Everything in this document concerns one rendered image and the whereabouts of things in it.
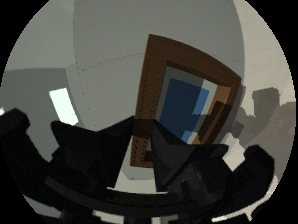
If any brown rectangular picture frame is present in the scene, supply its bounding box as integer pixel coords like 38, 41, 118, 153
129, 34, 242, 168

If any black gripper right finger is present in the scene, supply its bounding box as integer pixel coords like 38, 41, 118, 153
150, 120, 230, 193

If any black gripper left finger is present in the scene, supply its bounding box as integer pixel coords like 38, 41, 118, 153
51, 116, 134, 188

